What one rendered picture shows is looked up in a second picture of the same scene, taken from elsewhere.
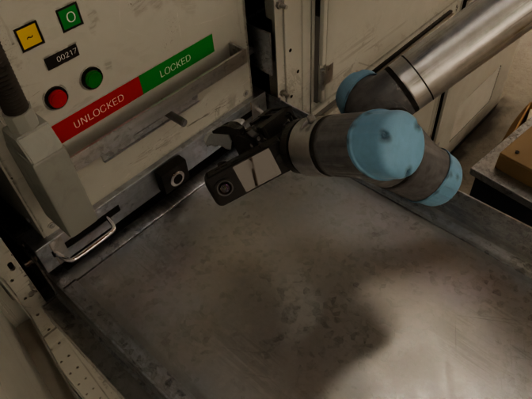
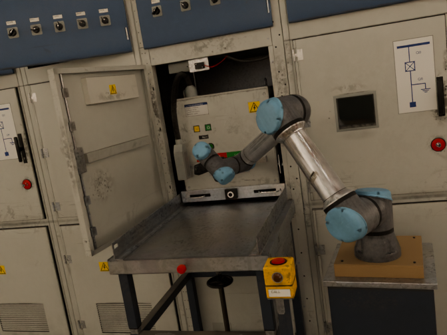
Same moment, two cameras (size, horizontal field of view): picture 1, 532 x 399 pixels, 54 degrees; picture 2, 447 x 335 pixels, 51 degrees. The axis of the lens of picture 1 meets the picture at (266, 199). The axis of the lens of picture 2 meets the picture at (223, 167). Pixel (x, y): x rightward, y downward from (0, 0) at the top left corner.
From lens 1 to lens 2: 1.84 m
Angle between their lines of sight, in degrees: 63
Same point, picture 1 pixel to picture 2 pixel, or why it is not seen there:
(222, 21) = not seen: hidden behind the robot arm
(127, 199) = (213, 193)
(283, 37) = (287, 159)
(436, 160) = (216, 163)
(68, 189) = (179, 163)
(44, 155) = (176, 151)
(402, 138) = (199, 147)
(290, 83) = (291, 182)
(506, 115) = not seen: outside the picture
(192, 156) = (243, 193)
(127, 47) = (223, 141)
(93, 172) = (205, 177)
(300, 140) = not seen: hidden behind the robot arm
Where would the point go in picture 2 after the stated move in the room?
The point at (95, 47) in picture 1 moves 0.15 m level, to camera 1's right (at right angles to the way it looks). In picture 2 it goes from (213, 137) to (229, 138)
